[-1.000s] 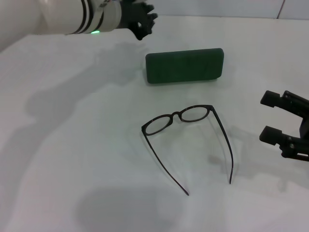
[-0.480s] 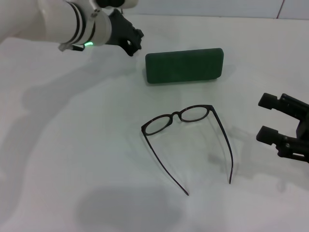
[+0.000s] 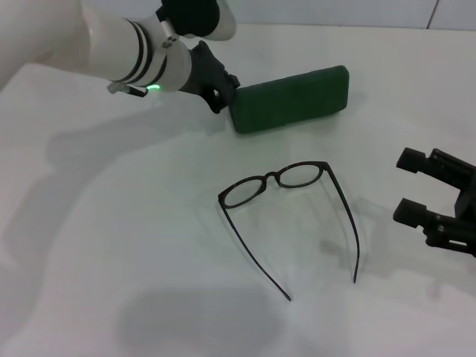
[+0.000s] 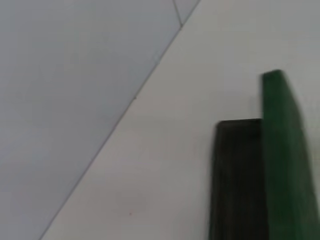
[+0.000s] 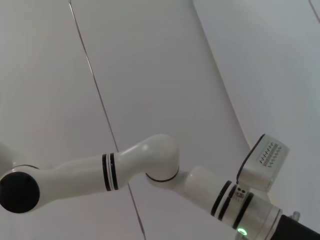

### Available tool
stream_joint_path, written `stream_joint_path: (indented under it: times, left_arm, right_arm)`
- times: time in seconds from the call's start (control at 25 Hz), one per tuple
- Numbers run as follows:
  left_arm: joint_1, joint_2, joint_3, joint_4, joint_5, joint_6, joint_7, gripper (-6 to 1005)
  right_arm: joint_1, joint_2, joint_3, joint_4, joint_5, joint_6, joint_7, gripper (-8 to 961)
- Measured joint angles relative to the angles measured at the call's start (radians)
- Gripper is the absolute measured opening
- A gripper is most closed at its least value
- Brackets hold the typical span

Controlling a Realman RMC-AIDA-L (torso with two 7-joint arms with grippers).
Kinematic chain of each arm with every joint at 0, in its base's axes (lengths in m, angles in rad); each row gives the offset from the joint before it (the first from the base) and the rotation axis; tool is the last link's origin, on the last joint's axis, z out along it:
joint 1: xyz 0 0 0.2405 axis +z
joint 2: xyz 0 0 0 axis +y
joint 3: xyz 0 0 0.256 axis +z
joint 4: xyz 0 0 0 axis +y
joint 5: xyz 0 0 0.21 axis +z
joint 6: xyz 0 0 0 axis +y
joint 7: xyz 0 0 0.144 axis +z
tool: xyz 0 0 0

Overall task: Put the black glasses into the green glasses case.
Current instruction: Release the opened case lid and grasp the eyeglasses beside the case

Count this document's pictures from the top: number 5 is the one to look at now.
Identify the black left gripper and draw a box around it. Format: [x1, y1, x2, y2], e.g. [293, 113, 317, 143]
[268, 213, 320, 240]

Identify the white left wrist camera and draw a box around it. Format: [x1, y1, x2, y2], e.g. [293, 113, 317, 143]
[235, 133, 291, 193]

